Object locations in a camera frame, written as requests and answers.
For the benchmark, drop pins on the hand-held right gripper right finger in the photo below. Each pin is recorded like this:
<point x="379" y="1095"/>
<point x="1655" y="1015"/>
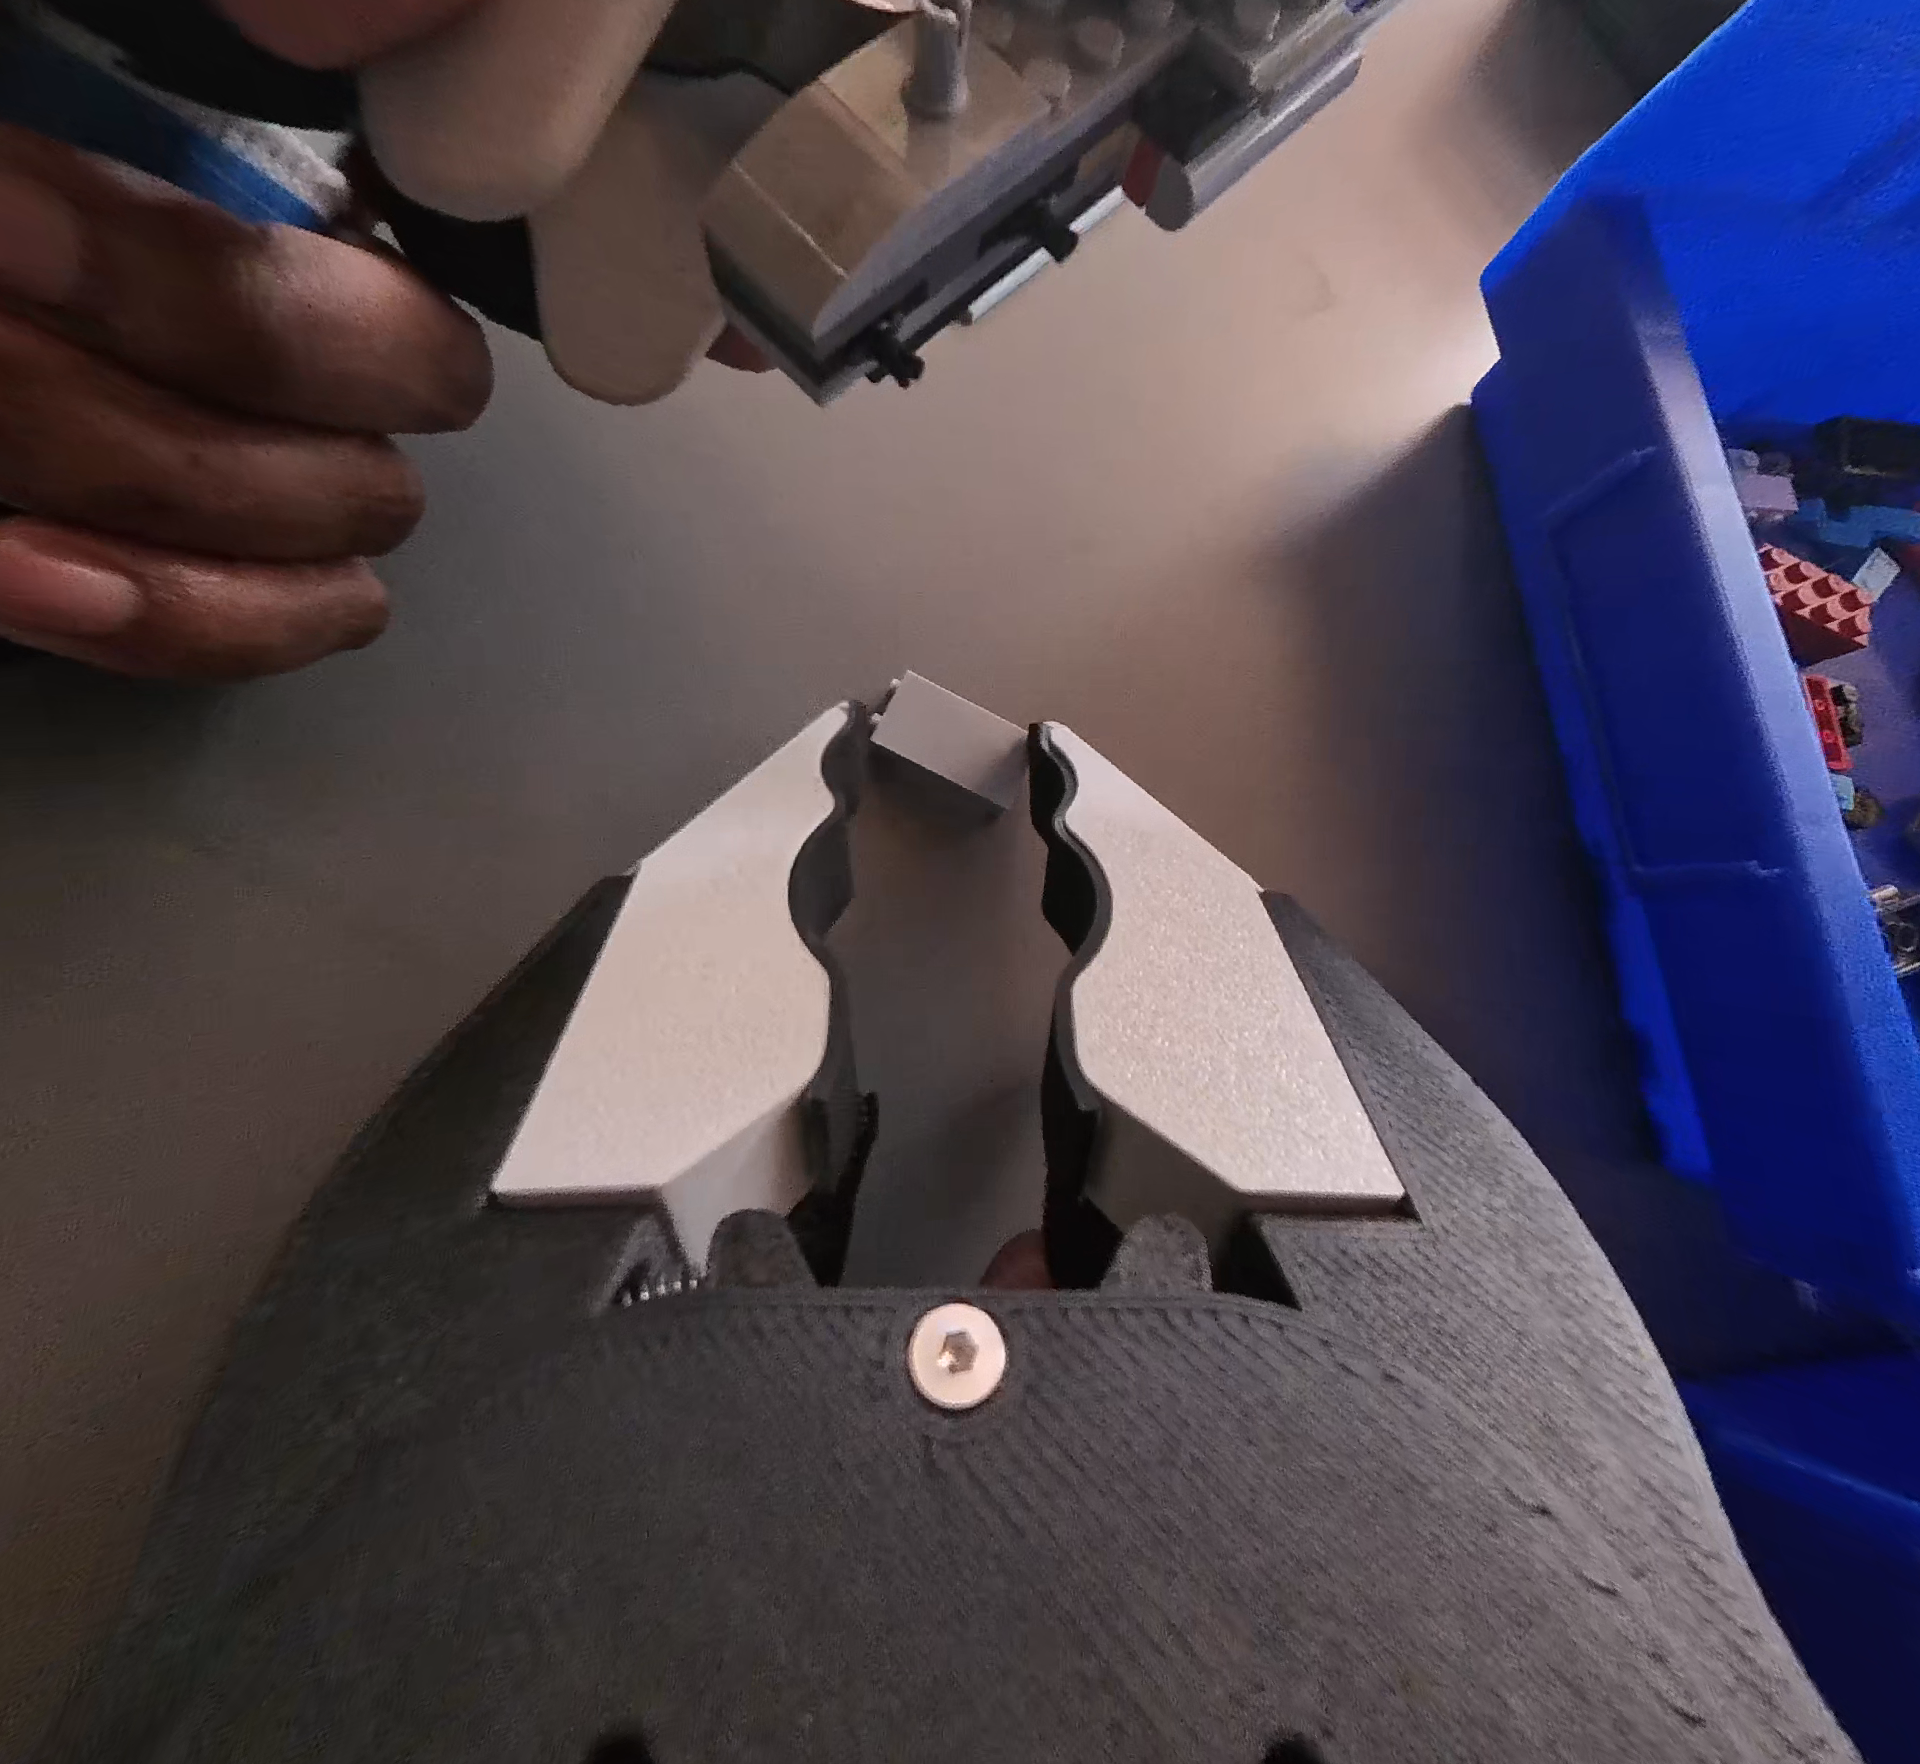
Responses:
<point x="1233" y="1044"/>

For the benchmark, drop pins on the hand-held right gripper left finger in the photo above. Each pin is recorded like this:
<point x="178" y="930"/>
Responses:
<point x="678" y="1044"/>

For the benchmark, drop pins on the grey black toy brick model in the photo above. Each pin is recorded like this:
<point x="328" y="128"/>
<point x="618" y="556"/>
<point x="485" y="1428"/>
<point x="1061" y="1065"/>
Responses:
<point x="976" y="128"/>

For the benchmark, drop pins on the small grey toy brick panel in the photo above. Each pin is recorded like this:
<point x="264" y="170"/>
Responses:
<point x="938" y="744"/>

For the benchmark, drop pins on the blue plastic bin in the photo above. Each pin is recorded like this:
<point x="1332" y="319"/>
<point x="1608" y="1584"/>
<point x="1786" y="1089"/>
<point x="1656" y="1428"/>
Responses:
<point x="1648" y="744"/>

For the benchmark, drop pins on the colourful toy brick pile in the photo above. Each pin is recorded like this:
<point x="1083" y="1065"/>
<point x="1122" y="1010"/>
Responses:
<point x="1822" y="597"/>

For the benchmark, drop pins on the grey desk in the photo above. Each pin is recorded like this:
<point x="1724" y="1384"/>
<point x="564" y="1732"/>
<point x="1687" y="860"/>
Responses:
<point x="748" y="519"/>

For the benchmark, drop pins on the person's right hand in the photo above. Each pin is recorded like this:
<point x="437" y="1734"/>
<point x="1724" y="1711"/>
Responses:
<point x="1021" y="1261"/>

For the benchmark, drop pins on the person's left hand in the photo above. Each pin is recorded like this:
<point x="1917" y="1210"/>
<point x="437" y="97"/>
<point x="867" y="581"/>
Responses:
<point x="182" y="443"/>

